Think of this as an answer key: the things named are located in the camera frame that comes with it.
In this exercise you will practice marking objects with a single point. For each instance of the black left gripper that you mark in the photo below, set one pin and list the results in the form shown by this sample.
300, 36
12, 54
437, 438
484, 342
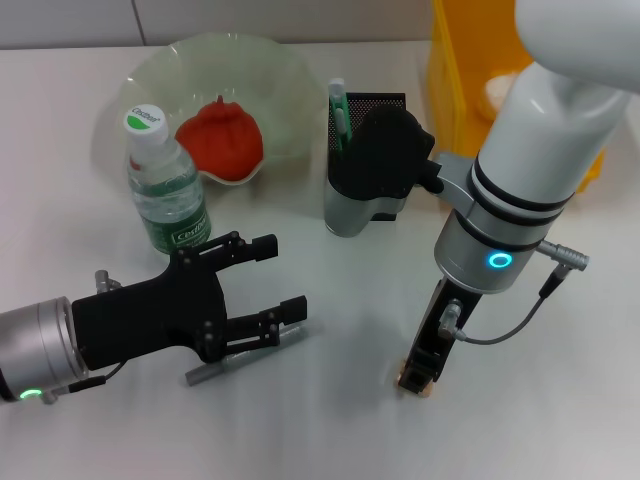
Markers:
145, 315

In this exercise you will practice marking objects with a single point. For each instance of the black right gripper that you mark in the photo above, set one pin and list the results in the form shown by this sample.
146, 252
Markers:
440, 340

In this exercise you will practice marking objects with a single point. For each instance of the clear water bottle green label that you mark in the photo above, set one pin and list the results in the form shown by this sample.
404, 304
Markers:
170, 200

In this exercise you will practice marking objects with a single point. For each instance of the red-orange fruit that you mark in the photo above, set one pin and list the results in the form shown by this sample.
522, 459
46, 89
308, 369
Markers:
225, 140

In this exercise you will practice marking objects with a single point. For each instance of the grey glitter pen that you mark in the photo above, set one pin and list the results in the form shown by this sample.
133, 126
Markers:
205, 372

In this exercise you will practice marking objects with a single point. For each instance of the mint green utility knife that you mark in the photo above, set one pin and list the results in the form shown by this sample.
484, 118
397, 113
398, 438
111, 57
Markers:
340, 120

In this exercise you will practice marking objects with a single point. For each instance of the white paper ball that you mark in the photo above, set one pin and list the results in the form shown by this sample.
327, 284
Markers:
497, 95

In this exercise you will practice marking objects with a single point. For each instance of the pale green wavy glass plate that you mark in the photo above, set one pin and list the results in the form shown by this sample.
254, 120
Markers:
240, 65

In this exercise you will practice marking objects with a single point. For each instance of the black mesh pen holder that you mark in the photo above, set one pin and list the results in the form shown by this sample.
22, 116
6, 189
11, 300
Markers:
380, 102

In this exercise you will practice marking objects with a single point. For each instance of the yellow plastic bin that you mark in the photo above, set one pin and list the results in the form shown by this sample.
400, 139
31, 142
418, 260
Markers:
450, 100

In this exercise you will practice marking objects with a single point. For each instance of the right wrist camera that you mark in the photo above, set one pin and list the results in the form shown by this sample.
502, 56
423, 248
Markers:
380, 160

